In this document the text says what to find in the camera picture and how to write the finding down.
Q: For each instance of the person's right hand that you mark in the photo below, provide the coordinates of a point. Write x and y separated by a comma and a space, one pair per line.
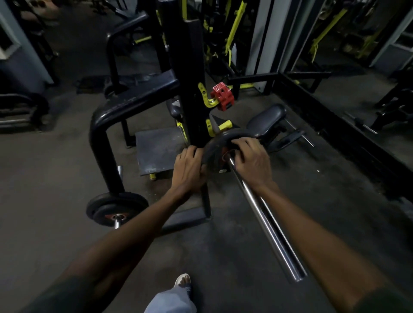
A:
253, 163

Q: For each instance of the person's left hand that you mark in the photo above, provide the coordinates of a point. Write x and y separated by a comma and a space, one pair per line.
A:
187, 174

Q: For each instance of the person's left middle finger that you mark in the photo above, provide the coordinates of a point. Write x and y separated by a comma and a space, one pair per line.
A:
192, 151

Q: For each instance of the person's left little finger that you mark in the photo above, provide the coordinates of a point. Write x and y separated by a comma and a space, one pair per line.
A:
178, 157

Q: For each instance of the person's right thumb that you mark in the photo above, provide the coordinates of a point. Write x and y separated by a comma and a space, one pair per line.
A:
238, 158

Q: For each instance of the black rubber weight plate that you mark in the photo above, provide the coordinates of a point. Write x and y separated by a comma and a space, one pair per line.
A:
215, 151

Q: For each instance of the person's right forearm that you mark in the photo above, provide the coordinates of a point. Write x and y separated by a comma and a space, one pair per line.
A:
319, 245

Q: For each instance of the person's left forearm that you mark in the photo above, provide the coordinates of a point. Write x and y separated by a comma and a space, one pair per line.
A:
122, 245

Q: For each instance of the grey metal foot plate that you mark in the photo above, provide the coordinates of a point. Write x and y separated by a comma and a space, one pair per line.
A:
158, 150

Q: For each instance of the black padded seat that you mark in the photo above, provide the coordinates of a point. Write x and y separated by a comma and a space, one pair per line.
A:
266, 120

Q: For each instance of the yellow lever hook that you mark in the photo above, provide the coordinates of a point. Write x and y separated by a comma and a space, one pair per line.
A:
206, 96

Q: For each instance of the red barbell collar clamp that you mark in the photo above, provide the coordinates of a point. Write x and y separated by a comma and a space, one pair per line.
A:
223, 96

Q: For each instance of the chrome barbell bar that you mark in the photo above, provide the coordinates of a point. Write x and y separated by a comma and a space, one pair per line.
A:
266, 222

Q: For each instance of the large black weight plate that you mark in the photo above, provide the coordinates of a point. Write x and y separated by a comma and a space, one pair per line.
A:
116, 208

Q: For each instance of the person's white shoe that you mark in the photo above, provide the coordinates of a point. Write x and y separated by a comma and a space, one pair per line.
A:
182, 280

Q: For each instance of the white pillar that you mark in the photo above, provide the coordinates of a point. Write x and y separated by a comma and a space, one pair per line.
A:
267, 35

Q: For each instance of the thin steel bar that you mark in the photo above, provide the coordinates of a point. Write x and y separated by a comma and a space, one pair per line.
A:
360, 122

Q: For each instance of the person's blue jeans leg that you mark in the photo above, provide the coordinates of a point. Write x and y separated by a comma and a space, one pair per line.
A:
171, 301

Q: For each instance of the dark equipment rack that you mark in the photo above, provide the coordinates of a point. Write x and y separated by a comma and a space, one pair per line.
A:
21, 111

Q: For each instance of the black gym machine frame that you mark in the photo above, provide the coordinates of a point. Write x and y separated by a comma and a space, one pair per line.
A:
142, 96

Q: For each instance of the black floor frame rail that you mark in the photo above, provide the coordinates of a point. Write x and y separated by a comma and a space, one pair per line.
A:
342, 129

